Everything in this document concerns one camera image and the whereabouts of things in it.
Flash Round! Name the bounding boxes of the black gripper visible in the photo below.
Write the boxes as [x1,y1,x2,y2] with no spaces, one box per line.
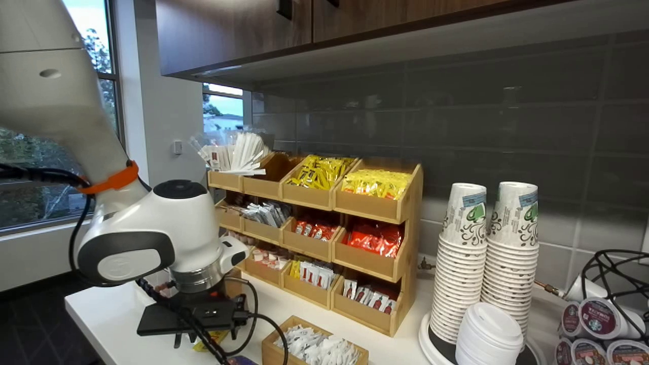
[136,292,248,337]

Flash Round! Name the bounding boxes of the bamboo three-tier condiment rack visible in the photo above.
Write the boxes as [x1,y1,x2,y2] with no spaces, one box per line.
[208,153,422,334]

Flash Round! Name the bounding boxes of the small bamboo creamer box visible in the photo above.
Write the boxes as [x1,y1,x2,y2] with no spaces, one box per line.
[261,316,370,365]

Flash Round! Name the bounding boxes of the clear plastic cutlery packets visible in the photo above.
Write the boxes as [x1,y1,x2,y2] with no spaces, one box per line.
[200,143,231,170]

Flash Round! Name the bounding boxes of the white wrapped stir sticks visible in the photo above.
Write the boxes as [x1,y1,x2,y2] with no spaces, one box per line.
[229,132,273,174]

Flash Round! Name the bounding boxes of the gold yellow sachets pile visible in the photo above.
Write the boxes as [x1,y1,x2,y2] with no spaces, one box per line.
[290,153,354,190]

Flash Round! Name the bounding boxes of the red sachets pile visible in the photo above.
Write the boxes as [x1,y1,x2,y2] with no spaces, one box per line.
[343,225,401,258]

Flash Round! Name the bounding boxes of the bright yellow sachets pile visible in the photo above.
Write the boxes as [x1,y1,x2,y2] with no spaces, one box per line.
[340,169,410,201]

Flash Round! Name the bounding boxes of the left paper cup stack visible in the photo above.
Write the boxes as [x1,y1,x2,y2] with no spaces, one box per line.
[428,182,486,343]

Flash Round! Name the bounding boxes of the paper cup stack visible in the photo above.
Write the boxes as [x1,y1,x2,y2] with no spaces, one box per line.
[482,181,539,330]
[428,182,486,343]

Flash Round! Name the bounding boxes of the right paper cup stack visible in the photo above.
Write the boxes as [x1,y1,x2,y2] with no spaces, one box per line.
[482,181,539,330]

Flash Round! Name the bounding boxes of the orange cable strap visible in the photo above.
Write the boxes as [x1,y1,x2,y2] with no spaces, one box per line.
[79,160,143,199]

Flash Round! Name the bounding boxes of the black wire pod holder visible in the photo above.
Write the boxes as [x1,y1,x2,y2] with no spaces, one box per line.
[552,250,649,365]

